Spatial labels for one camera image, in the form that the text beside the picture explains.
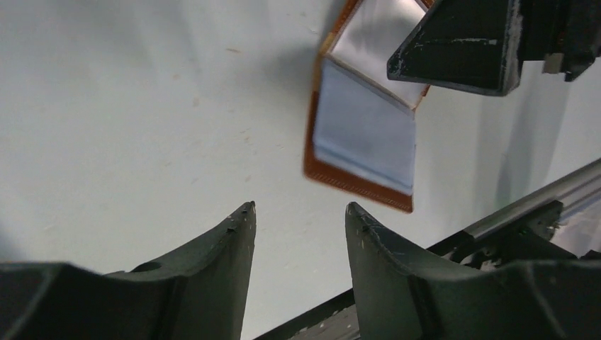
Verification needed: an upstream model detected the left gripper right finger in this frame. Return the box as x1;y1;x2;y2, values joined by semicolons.
344;201;601;340

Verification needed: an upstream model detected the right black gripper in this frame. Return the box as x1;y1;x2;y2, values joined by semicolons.
387;0;600;96

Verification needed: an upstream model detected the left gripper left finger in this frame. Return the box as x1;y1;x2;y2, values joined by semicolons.
1;201;257;339

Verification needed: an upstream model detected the brown leather card holder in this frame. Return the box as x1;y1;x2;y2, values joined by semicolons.
303;1;432;213

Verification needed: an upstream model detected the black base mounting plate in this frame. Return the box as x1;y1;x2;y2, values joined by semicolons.
253;200;601;340

